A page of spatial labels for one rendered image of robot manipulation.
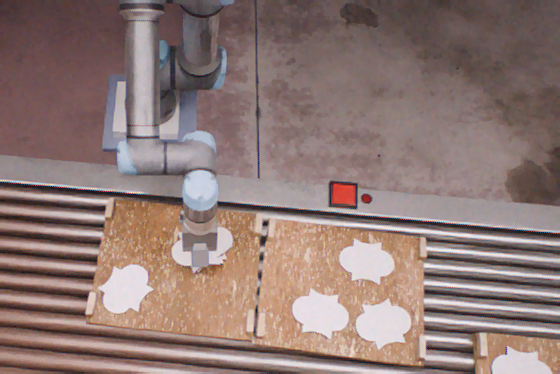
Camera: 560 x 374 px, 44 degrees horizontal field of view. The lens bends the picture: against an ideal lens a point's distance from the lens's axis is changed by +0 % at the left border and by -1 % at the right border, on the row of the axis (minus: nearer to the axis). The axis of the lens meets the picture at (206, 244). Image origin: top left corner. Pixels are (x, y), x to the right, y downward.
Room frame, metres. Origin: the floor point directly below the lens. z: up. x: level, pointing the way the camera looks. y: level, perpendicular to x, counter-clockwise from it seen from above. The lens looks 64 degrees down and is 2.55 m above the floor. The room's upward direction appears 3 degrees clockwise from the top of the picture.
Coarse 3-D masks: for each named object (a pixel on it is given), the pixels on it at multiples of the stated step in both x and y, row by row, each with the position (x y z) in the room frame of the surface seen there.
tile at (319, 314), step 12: (300, 300) 0.63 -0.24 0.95; (312, 300) 0.63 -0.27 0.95; (324, 300) 0.63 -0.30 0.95; (336, 300) 0.64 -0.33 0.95; (300, 312) 0.60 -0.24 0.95; (312, 312) 0.60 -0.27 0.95; (324, 312) 0.60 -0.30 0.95; (336, 312) 0.60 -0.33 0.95; (312, 324) 0.57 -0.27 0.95; (324, 324) 0.57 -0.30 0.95; (336, 324) 0.57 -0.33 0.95
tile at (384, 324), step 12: (372, 312) 0.61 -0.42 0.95; (384, 312) 0.61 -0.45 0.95; (396, 312) 0.61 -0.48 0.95; (360, 324) 0.58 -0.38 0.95; (372, 324) 0.58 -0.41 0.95; (384, 324) 0.58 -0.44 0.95; (396, 324) 0.58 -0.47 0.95; (408, 324) 0.58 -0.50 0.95; (360, 336) 0.55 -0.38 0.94; (372, 336) 0.55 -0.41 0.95; (384, 336) 0.55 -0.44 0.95; (396, 336) 0.55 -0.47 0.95
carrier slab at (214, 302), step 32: (128, 224) 0.83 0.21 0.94; (160, 224) 0.83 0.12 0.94; (224, 224) 0.84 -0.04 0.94; (128, 256) 0.73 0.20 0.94; (160, 256) 0.74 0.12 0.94; (256, 256) 0.75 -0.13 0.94; (96, 288) 0.64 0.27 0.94; (160, 288) 0.65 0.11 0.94; (192, 288) 0.65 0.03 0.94; (224, 288) 0.66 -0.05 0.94; (256, 288) 0.66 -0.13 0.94; (96, 320) 0.56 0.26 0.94; (128, 320) 0.56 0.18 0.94; (160, 320) 0.57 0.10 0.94; (192, 320) 0.57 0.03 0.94; (224, 320) 0.57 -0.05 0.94
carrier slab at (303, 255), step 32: (288, 224) 0.85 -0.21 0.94; (320, 224) 0.85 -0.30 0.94; (288, 256) 0.75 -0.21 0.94; (320, 256) 0.76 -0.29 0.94; (416, 256) 0.77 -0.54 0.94; (288, 288) 0.67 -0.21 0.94; (320, 288) 0.67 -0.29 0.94; (352, 288) 0.67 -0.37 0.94; (384, 288) 0.68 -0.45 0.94; (416, 288) 0.68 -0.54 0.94; (288, 320) 0.58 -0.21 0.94; (352, 320) 0.59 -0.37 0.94; (416, 320) 0.60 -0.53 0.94; (320, 352) 0.50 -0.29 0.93; (352, 352) 0.51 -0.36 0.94; (384, 352) 0.51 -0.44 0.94
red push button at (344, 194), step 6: (336, 186) 0.97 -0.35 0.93; (342, 186) 0.98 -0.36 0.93; (348, 186) 0.98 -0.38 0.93; (354, 186) 0.98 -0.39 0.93; (336, 192) 0.96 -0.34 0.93; (342, 192) 0.96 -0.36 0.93; (348, 192) 0.96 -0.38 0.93; (354, 192) 0.96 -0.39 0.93; (336, 198) 0.94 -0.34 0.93; (342, 198) 0.94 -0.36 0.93; (348, 198) 0.94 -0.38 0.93; (354, 198) 0.94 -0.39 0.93; (354, 204) 0.92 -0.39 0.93
